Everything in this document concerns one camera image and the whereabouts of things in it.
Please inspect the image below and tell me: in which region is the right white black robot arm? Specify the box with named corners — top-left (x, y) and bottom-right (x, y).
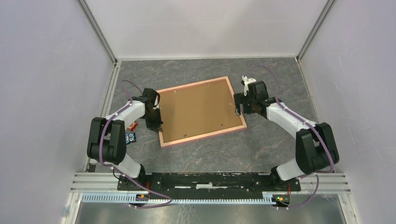
top-left (233, 76), bottom-right (339, 190)

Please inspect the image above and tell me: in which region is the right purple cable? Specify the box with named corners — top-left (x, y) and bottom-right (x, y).
top-left (254, 65), bottom-right (336, 211)

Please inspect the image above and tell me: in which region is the orange picture frame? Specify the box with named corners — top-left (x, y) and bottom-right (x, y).
top-left (156, 76), bottom-right (248, 148)

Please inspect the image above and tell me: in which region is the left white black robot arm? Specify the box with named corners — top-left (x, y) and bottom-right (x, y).
top-left (87, 88), bottom-right (163, 190)

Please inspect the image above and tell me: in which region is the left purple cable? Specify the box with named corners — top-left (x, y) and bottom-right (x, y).
top-left (98, 79), bottom-right (173, 210)

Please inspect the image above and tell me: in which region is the purple cable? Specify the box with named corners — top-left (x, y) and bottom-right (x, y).
top-left (98, 79), bottom-right (173, 210)
top-left (254, 65), bottom-right (336, 211)

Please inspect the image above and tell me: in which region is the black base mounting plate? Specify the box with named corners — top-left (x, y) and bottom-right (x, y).
top-left (137, 172), bottom-right (301, 201)

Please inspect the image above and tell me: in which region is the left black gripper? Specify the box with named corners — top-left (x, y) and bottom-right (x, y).
top-left (143, 107), bottom-right (164, 133)

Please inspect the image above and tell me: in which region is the white slotted cable duct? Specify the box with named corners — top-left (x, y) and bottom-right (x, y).
top-left (81, 193), bottom-right (276, 205)

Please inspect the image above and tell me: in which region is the blue owl sticker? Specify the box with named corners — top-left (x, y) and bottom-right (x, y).
top-left (125, 132), bottom-right (136, 145)

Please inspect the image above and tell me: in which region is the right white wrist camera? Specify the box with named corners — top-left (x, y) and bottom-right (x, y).
top-left (241, 75), bottom-right (256, 96)

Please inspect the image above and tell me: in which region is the red owl sticker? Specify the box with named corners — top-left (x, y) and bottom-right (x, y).
top-left (127, 122), bottom-right (138, 132)

